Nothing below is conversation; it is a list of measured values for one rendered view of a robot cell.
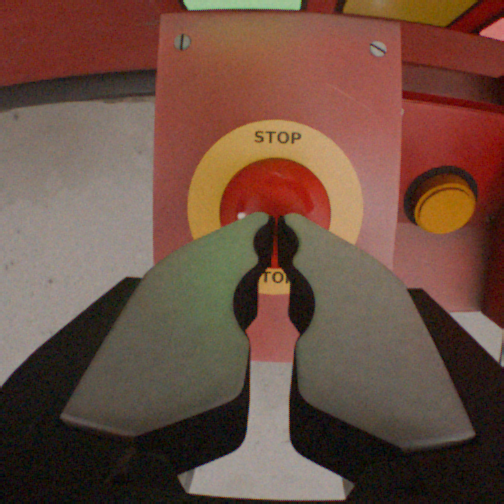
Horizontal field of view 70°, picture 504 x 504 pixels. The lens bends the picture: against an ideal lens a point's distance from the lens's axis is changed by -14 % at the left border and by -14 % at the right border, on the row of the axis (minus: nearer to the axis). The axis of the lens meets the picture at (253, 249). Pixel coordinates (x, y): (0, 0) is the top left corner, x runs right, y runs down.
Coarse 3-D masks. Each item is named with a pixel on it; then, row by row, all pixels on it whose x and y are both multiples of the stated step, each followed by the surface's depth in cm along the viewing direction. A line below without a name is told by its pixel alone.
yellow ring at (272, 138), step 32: (256, 128) 16; (288, 128) 16; (224, 160) 16; (256, 160) 16; (320, 160) 16; (192, 192) 17; (352, 192) 16; (192, 224) 17; (352, 224) 17; (288, 288) 17
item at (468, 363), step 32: (416, 288) 8; (448, 320) 7; (448, 352) 7; (480, 352) 7; (480, 384) 6; (480, 416) 5; (448, 448) 5; (480, 448) 5; (416, 480) 5; (448, 480) 4; (480, 480) 4
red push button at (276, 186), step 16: (272, 160) 14; (288, 160) 14; (240, 176) 14; (256, 176) 14; (272, 176) 14; (288, 176) 14; (304, 176) 14; (224, 192) 14; (240, 192) 14; (256, 192) 14; (272, 192) 14; (288, 192) 14; (304, 192) 14; (320, 192) 14; (224, 208) 14; (240, 208) 14; (256, 208) 14; (272, 208) 14; (288, 208) 14; (304, 208) 14; (320, 208) 14; (224, 224) 14; (320, 224) 14; (272, 256) 14
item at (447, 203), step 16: (448, 176) 21; (416, 192) 22; (432, 192) 21; (448, 192) 21; (464, 192) 21; (416, 208) 22; (432, 208) 22; (448, 208) 21; (464, 208) 21; (432, 224) 22; (448, 224) 22
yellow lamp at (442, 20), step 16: (352, 0) 13; (368, 0) 13; (384, 0) 13; (400, 0) 12; (416, 0) 12; (432, 0) 12; (448, 0) 11; (464, 0) 11; (384, 16) 14; (400, 16) 14; (416, 16) 14; (432, 16) 13; (448, 16) 13
